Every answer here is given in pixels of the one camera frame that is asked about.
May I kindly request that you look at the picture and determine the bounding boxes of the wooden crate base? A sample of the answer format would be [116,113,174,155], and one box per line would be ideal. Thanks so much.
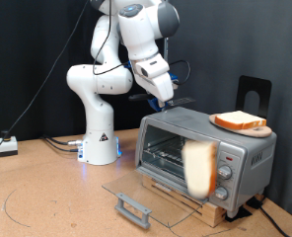
[141,174,228,229]

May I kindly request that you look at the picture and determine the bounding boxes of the white bread slice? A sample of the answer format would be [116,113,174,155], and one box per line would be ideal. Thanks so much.
[181,139,219,199]
[214,110,267,130]

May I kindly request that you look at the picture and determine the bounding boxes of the silver oven timer knob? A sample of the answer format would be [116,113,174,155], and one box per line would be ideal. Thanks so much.
[214,186,229,201]

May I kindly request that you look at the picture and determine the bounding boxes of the black oven power cable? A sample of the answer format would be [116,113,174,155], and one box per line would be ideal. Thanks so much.
[245,196,291,237]

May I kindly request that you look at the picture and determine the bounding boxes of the emergency stop button box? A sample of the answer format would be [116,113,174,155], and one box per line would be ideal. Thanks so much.
[0,129,19,158]

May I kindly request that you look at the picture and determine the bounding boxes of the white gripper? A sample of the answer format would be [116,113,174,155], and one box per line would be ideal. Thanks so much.
[132,53,175,109]

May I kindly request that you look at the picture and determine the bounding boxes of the robot base cables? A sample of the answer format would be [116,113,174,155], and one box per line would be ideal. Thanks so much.
[40,133,85,154]

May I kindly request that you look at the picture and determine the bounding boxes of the silver toaster oven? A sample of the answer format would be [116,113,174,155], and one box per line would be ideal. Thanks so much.
[134,106,278,219]

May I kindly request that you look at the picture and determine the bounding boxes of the glass oven door grey handle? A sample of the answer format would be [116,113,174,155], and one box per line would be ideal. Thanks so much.
[102,166,209,230]

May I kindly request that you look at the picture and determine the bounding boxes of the silver oven temperature knob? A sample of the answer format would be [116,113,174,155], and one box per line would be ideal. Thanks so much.
[217,165,233,181]

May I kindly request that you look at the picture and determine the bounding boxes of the long black hanging cable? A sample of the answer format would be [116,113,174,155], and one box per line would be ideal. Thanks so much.
[0,0,91,170]

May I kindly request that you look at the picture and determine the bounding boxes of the wire oven rack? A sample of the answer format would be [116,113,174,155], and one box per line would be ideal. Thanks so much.
[143,136,186,172]

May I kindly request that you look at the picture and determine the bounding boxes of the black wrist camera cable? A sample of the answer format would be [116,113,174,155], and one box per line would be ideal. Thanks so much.
[92,0,192,87]

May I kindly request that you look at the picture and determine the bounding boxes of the small round wooden board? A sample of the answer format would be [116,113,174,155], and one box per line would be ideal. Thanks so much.
[208,113,273,138]

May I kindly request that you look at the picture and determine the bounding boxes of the black metal bookend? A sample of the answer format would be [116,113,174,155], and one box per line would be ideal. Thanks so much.
[236,75,272,119]

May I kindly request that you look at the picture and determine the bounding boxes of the vertical metal pole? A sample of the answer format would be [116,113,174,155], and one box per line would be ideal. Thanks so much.
[162,36,170,67]

